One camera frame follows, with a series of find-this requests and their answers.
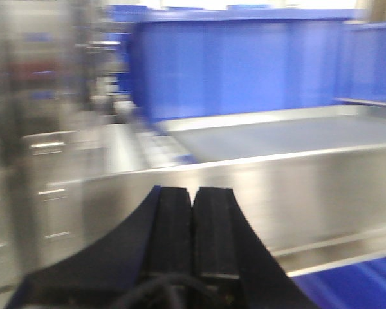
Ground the silver metal tray on shelf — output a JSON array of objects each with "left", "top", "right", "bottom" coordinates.
[{"left": 158, "top": 105, "right": 386, "bottom": 163}]

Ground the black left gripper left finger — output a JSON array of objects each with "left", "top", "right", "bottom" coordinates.
[{"left": 6, "top": 186, "right": 192, "bottom": 308}]

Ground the steel shelf upright post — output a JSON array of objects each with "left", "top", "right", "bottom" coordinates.
[{"left": 0, "top": 1, "right": 114, "bottom": 294}]

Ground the right steel shelf rail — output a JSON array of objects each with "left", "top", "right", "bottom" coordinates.
[{"left": 84, "top": 144, "right": 386, "bottom": 276}]

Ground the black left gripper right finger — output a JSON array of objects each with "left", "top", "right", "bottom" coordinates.
[{"left": 192, "top": 187, "right": 315, "bottom": 308}]

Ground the blue plastic bin right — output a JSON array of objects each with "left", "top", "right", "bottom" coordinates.
[{"left": 128, "top": 8, "right": 358, "bottom": 122}]

